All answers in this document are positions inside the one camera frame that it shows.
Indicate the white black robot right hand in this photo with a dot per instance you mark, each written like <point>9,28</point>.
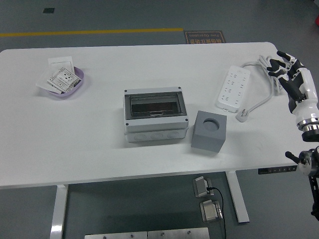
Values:
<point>307,99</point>

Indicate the grey enclosure box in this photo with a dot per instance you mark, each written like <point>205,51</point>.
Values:
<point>154,127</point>

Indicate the grey cube with round hole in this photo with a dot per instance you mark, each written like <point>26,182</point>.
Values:
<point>207,143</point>

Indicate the red object at floor edge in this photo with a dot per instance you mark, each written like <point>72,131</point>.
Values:
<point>316,22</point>

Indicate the black table control panel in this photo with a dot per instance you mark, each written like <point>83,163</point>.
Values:
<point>274,170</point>

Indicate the brown floor sign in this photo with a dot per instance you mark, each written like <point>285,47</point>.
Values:
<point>204,37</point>

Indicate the white table leg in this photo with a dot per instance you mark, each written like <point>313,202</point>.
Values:
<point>239,204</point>
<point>58,211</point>

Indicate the silver foot pedal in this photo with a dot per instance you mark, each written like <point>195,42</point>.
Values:
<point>200,186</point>
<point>209,211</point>

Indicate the purple plastic tray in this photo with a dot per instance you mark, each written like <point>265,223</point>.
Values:
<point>74,90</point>

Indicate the white printed socket panel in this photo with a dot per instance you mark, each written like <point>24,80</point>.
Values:
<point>62,79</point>

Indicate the grey metal base plate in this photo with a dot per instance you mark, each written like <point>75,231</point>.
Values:
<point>114,235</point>
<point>178,233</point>

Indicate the plain white switch plate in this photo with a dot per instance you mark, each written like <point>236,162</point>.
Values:
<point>61,62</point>

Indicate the white flat wall plate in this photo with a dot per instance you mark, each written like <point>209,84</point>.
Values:
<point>42,83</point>

